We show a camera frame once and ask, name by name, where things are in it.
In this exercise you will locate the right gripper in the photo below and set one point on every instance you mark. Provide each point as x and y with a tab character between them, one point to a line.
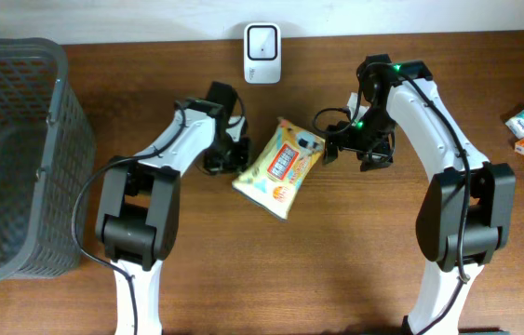
382	154

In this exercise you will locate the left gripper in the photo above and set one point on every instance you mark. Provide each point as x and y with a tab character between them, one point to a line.
241	157

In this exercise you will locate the yellow chips bag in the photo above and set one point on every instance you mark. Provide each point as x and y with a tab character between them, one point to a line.
276	176

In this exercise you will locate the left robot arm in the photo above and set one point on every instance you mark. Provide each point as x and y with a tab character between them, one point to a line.
138	217

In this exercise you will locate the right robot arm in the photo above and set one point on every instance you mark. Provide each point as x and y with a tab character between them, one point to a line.
465	215

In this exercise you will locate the white barcode scanner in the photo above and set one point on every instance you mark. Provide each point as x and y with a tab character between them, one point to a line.
262	53

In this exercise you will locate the grey plastic basket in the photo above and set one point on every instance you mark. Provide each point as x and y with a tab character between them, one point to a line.
47	151

